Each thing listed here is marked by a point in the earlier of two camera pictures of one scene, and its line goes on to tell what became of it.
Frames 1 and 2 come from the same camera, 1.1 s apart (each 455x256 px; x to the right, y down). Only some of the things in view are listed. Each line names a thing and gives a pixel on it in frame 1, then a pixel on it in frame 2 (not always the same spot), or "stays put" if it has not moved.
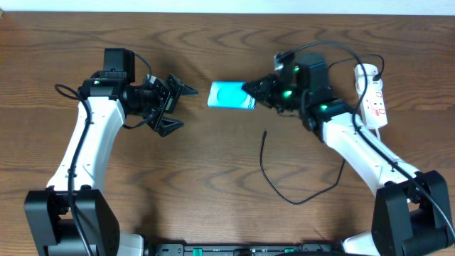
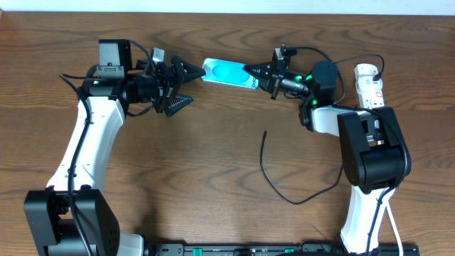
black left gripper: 165,103 -> 166,87
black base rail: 303,249 stays put
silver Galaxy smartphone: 229,94 -> 227,72
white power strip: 373,104 stays put
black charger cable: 339,176 stays put
